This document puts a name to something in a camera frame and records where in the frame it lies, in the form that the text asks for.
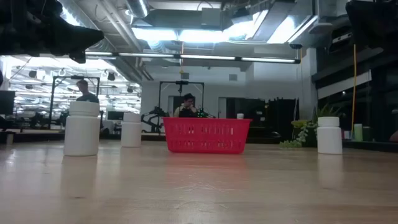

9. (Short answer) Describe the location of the small potted succulent plant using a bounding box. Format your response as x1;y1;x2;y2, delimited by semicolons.
279;104;343;149

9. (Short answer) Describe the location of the light green cup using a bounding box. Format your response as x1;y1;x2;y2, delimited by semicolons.
353;123;364;142

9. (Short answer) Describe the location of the black computer monitor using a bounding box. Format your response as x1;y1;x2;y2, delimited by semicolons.
0;90;16;116

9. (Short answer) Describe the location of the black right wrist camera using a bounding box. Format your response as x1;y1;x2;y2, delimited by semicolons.
347;14;376;48

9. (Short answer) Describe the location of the silver ceiling air duct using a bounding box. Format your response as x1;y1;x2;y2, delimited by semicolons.
57;0;150;54

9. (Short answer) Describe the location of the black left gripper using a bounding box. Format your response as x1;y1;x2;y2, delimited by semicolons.
15;12;105;65

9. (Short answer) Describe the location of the long ceiling light bar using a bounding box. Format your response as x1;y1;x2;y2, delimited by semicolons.
85;51;302;65

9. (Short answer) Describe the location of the red plastic basket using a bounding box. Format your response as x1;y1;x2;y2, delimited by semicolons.
162;117;252;155

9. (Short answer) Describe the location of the black cabinet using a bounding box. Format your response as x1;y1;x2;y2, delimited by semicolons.
267;98;300;144

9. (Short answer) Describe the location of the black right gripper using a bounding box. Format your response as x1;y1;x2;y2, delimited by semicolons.
346;0;398;47

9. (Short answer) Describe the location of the standing person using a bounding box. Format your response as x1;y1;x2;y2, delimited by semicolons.
76;79;100;104

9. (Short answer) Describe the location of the seated person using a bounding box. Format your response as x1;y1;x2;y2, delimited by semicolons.
173;93;198;118

